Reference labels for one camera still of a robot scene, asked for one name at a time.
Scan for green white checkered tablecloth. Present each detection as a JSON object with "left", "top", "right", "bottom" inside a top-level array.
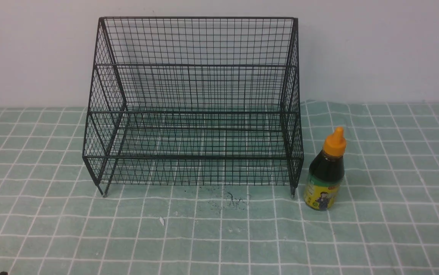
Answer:
[{"left": 0, "top": 101, "right": 439, "bottom": 275}]

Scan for dark sauce bottle orange cap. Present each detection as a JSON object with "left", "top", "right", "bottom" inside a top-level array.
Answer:
[{"left": 303, "top": 127, "right": 347, "bottom": 211}]

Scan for black wire mesh rack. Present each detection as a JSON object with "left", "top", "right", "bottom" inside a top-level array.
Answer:
[{"left": 83, "top": 17, "right": 304, "bottom": 197}]

